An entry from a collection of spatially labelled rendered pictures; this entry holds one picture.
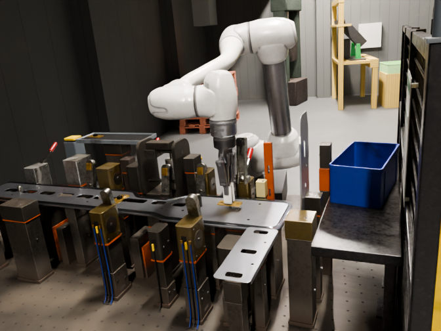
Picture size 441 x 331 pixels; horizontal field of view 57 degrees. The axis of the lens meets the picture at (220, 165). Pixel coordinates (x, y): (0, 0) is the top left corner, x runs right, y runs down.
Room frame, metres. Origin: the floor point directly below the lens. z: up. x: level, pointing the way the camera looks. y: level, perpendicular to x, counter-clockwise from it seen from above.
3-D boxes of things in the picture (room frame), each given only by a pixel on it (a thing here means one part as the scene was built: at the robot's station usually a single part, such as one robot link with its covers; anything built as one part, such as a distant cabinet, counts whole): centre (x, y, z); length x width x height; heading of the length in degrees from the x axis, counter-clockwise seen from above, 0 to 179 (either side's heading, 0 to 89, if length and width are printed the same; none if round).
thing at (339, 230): (1.33, -0.50, 1.02); 0.90 x 0.22 x 0.03; 157
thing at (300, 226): (1.09, -0.22, 0.88); 0.08 x 0.08 x 0.36; 67
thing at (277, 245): (1.26, -0.15, 0.84); 0.12 x 0.05 x 0.29; 157
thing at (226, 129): (1.32, -0.02, 1.29); 0.09 x 0.09 x 0.06
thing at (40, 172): (1.90, 0.88, 0.88); 0.12 x 0.07 x 0.36; 157
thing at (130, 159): (1.74, 0.41, 0.90); 0.05 x 0.05 x 0.40; 67
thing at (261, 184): (1.40, -0.14, 0.88); 0.04 x 0.04 x 0.37; 67
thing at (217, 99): (1.32, -0.01, 1.40); 0.13 x 0.11 x 0.16; 82
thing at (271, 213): (1.51, 0.43, 1.00); 1.38 x 0.22 x 0.02; 67
